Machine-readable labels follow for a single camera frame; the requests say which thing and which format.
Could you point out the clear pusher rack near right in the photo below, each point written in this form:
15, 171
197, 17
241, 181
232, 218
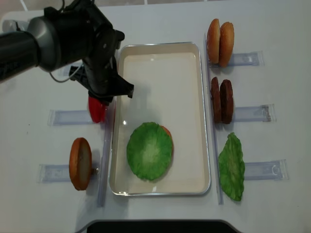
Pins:
272, 170

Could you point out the clear pusher rack near left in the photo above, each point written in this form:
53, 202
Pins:
53, 174

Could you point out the clear rail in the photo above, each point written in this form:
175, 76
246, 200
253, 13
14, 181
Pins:
108, 126
213, 135

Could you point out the green lettuce leaf right rack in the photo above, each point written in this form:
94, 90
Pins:
232, 168

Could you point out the clear pusher rack far right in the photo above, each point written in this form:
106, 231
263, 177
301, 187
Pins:
246, 59

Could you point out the clear left front rail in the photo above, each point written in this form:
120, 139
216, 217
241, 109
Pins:
108, 126

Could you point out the bun half outer right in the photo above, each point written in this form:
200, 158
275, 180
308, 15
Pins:
213, 41

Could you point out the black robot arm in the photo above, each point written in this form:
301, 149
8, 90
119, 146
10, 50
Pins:
79, 31

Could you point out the green lettuce leaf in tray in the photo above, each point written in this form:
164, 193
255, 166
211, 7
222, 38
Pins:
149, 151

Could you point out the clear pusher rack middle left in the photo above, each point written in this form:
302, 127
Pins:
63, 118

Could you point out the metal tray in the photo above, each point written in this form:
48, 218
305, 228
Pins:
169, 91

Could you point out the brown meat patty inner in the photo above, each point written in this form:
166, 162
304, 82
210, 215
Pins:
227, 102

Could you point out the bun half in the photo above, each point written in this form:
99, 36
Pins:
213, 41
226, 43

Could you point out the clear pusher rack middle right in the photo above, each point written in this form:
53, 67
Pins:
262, 113

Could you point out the brown meat patty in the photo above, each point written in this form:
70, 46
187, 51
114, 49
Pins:
216, 102
227, 102

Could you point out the bun half inner right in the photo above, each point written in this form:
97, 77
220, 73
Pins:
226, 43

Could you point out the bun under lettuce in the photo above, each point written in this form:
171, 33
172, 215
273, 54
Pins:
169, 134

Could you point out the bun slice on left rack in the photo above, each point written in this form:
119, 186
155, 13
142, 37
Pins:
80, 164

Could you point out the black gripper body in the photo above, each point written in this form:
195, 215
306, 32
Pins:
101, 77

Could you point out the black device at table edge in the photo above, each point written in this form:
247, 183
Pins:
161, 226

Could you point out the clear right front rail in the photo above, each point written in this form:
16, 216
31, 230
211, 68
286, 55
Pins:
213, 135

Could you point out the brown meat patty outer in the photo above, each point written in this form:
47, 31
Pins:
216, 102

